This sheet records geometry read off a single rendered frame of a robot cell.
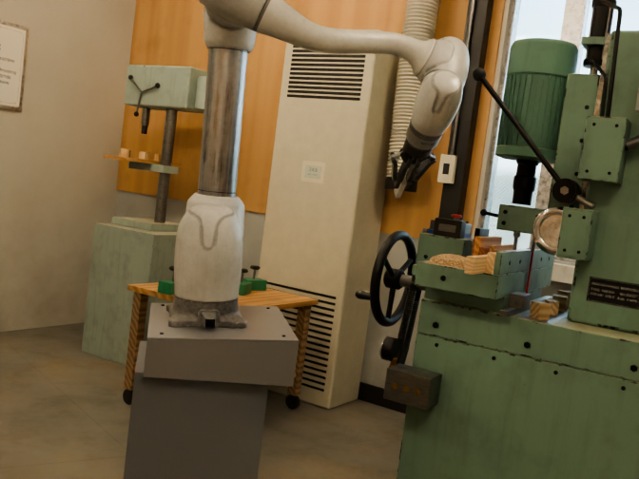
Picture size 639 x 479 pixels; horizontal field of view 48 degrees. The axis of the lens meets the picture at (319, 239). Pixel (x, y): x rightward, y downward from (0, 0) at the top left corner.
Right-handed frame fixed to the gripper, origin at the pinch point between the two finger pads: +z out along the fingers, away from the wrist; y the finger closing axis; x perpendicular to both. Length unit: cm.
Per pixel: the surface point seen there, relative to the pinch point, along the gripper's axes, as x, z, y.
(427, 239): -12.7, 7.3, 7.9
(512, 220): -16.2, -7.4, 26.5
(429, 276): -33.4, -7.0, -0.4
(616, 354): -60, -17, 36
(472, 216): 64, 102, 76
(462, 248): -18.6, 3.0, 15.6
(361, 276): 54, 140, 30
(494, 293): -42.4, -14.2, 11.9
